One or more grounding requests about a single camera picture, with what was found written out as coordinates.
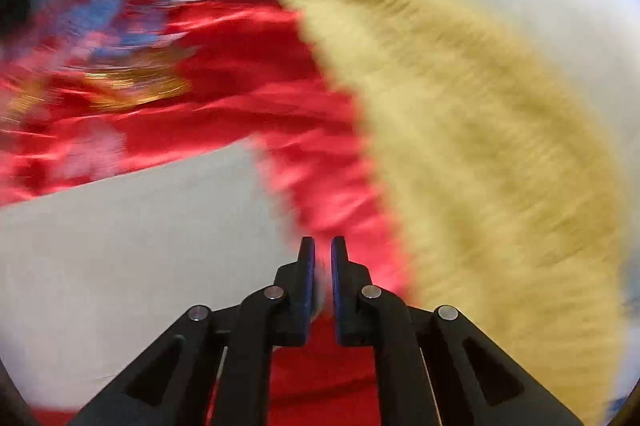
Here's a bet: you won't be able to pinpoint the red floral satin quilt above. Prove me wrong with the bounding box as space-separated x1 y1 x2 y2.
1 0 406 425

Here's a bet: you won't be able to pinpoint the beige pants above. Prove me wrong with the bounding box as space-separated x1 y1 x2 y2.
1 141 298 410

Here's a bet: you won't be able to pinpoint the yellow knitted blanket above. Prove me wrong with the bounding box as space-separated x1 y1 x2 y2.
282 0 626 425

